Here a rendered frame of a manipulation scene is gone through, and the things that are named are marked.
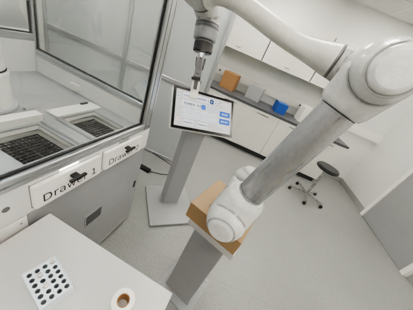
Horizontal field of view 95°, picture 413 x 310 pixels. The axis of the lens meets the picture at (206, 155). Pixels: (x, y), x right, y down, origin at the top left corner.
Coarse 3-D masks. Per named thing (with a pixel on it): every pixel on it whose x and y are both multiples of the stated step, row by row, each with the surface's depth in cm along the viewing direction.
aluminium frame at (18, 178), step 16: (176, 0) 87; (160, 32) 90; (160, 48) 93; (160, 64) 100; (160, 80) 107; (144, 112) 110; (128, 128) 104; (144, 128) 117; (96, 144) 85; (112, 144) 95; (48, 160) 68; (64, 160) 72; (16, 176) 59; (32, 176) 64; (0, 192) 56
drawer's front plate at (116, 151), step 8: (120, 144) 101; (128, 144) 106; (136, 144) 114; (104, 152) 92; (112, 152) 96; (120, 152) 102; (104, 160) 93; (112, 160) 99; (120, 160) 106; (104, 168) 96
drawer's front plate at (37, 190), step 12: (96, 156) 87; (72, 168) 77; (84, 168) 82; (96, 168) 90; (48, 180) 69; (60, 180) 73; (84, 180) 86; (36, 192) 66; (48, 192) 71; (60, 192) 76; (36, 204) 69
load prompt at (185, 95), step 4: (184, 92) 138; (188, 92) 139; (184, 96) 137; (188, 96) 139; (200, 96) 144; (196, 100) 142; (200, 100) 143; (204, 100) 145; (208, 100) 147; (212, 100) 148; (216, 100) 150; (208, 104) 146; (212, 104) 148; (216, 104) 150
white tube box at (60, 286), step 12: (48, 264) 60; (60, 264) 61; (24, 276) 56; (36, 276) 57; (48, 276) 58; (60, 276) 60; (36, 288) 55; (48, 288) 55; (60, 288) 56; (72, 288) 58; (36, 300) 53; (48, 300) 53; (60, 300) 56
